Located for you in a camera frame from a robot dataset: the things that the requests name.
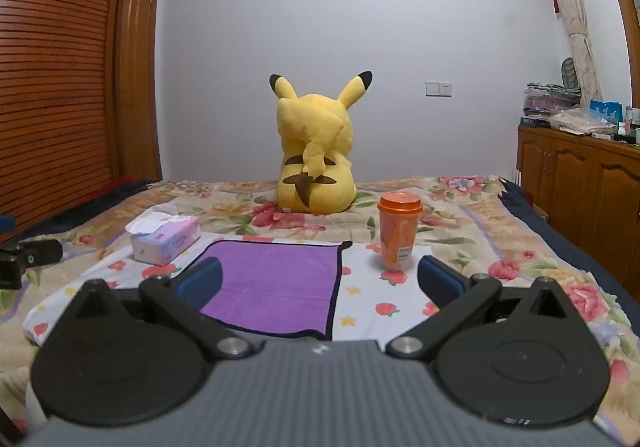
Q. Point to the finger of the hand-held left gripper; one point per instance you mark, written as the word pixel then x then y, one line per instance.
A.
pixel 35 254

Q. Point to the yellow plush toy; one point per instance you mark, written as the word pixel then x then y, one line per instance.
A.
pixel 312 142

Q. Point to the pink tissue box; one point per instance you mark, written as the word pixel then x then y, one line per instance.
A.
pixel 165 243

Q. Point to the beige patterned curtain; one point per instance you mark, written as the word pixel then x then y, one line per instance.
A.
pixel 575 22

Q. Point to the beige crumpled cloth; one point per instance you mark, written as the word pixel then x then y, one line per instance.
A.
pixel 580 123

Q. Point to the orange lidded cup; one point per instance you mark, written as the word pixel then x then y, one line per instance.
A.
pixel 398 232

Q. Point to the group of small bottles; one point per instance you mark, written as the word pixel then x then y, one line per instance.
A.
pixel 630 127

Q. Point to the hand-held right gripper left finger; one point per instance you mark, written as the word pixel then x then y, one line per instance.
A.
pixel 202 281

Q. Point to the wooden louvered wardrobe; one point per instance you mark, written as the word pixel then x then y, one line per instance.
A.
pixel 50 77

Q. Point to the dark blue quilt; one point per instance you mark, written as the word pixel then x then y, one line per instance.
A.
pixel 590 257

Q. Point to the dark green fan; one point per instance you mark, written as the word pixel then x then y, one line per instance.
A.
pixel 569 74

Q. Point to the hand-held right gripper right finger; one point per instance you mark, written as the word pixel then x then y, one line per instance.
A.
pixel 436 281

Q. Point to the white wall socket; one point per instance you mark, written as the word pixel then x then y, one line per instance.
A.
pixel 438 88

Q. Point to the wooden cabinet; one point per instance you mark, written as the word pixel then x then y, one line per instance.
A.
pixel 575 187

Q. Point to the blue printed box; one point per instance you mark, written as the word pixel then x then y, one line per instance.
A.
pixel 606 113

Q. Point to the wooden door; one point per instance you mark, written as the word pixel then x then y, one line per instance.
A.
pixel 137 77

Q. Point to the purple towel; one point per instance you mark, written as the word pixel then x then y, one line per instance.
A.
pixel 275 277

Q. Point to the floral bed sheet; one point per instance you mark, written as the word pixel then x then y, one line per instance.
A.
pixel 480 227

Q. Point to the stack of folded clothes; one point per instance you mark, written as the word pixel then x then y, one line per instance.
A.
pixel 550 102

